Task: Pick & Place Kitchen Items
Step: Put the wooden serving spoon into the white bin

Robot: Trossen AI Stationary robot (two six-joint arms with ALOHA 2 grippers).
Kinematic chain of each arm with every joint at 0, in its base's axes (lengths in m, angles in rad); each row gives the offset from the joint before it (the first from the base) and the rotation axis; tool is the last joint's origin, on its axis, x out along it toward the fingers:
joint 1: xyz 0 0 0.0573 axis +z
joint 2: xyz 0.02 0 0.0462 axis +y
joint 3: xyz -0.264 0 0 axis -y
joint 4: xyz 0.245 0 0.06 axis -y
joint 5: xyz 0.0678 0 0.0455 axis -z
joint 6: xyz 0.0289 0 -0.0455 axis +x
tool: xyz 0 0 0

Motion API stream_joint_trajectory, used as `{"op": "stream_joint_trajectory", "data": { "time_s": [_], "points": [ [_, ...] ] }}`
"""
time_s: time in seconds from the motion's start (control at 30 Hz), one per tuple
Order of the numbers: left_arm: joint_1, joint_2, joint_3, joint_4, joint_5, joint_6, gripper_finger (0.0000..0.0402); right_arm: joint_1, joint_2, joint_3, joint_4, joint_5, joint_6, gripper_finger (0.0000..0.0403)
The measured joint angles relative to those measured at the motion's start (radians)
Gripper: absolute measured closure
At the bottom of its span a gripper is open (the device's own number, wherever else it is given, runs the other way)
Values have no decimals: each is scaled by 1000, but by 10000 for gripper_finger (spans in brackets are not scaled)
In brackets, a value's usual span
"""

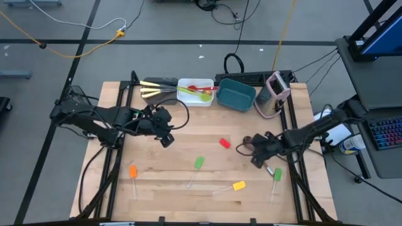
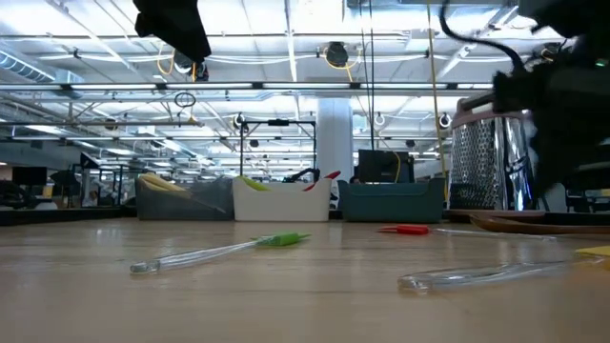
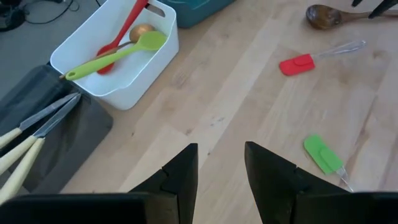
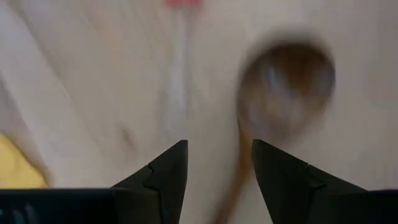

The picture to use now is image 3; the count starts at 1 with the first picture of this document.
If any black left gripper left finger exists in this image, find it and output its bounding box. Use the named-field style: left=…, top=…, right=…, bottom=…
left=0, top=142, right=199, bottom=224

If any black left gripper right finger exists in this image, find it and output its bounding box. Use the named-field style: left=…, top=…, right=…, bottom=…
left=244, top=141, right=398, bottom=224

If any dark wooden spoon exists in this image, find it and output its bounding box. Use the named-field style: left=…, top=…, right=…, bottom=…
left=305, top=3, right=398, bottom=31

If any green spatula clear handle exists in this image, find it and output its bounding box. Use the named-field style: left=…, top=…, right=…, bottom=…
left=303, top=134, right=355, bottom=193

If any red spatula clear handle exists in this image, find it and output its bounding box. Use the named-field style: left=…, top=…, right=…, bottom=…
left=278, top=39, right=368, bottom=77

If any grey plastic bin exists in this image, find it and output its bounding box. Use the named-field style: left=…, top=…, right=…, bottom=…
left=0, top=63, right=114, bottom=195

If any green silicone spoon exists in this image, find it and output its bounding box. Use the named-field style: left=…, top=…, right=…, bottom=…
left=65, top=30, right=168, bottom=82

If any knife with cream handle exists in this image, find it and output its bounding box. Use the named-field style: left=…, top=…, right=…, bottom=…
left=0, top=93, right=83, bottom=175
left=0, top=91, right=79, bottom=150
left=0, top=136, right=47, bottom=205

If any red silicone spoon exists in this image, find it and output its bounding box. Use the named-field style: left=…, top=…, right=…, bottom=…
left=96, top=0, right=150, bottom=76

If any white plastic bin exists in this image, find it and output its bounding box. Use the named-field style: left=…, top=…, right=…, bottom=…
left=49, top=0, right=180, bottom=111

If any teal plastic bin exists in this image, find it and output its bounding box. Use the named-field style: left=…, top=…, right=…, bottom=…
left=159, top=0, right=238, bottom=30

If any black coiled cable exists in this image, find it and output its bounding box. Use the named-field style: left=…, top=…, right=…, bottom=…
left=0, top=0, right=82, bottom=32

